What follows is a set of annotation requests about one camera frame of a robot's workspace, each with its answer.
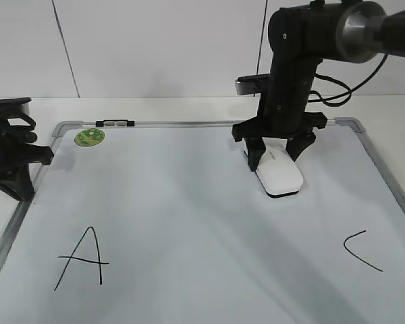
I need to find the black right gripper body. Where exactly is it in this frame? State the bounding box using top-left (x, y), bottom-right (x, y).
top-left (232, 52), bottom-right (324, 142)

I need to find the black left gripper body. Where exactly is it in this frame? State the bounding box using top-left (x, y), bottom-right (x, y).
top-left (0, 111), bottom-right (53, 182)

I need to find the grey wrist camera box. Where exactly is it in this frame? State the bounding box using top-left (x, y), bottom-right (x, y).
top-left (235, 74), bottom-right (270, 96)

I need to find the white aluminium-framed whiteboard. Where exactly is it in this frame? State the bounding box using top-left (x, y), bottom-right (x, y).
top-left (0, 118), bottom-right (405, 323)

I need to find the white whiteboard eraser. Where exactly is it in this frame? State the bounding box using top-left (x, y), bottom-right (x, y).
top-left (255, 138), bottom-right (304, 198)

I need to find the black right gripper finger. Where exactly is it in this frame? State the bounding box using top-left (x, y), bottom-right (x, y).
top-left (245, 138), bottom-right (266, 171)
top-left (286, 130), bottom-right (316, 161)

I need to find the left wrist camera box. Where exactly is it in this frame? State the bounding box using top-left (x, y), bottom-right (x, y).
top-left (0, 97), bottom-right (32, 118)

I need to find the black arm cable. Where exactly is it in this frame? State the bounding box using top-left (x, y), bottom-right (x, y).
top-left (308, 53), bottom-right (389, 106)

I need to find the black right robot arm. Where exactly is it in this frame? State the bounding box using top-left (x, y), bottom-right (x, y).
top-left (232, 1), bottom-right (405, 171)

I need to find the round green magnet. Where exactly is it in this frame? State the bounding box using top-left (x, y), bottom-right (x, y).
top-left (74, 128), bottom-right (105, 147)

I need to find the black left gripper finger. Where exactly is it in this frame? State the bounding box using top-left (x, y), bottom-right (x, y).
top-left (0, 165), bottom-right (34, 200)

